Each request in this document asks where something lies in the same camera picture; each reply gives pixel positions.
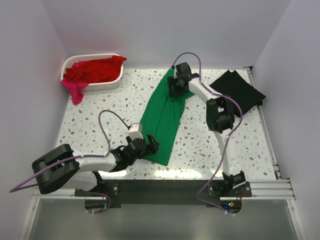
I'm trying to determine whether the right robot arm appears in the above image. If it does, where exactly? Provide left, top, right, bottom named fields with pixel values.
left=167, top=62, right=246, bottom=197

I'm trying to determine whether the pink t-shirt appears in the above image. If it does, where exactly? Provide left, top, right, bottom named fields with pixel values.
left=61, top=61, right=89, bottom=105

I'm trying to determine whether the red t-shirt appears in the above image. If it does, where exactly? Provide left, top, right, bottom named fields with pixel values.
left=62, top=55, right=127, bottom=84

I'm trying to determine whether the folded black t-shirt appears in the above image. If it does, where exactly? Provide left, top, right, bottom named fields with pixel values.
left=209, top=70, right=266, bottom=115

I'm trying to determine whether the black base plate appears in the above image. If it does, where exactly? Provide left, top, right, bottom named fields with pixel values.
left=74, top=179, right=253, bottom=212

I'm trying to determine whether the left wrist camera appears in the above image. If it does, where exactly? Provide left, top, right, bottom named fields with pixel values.
left=128, top=123, right=144, bottom=140

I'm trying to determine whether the green t-shirt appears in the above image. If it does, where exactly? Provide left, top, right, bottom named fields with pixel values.
left=140, top=68, right=194, bottom=166

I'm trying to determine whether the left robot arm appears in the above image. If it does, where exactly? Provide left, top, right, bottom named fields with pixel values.
left=31, top=133, right=160, bottom=195

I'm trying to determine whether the white perforated laundry basket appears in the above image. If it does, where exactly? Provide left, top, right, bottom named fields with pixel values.
left=60, top=53, right=124, bottom=92

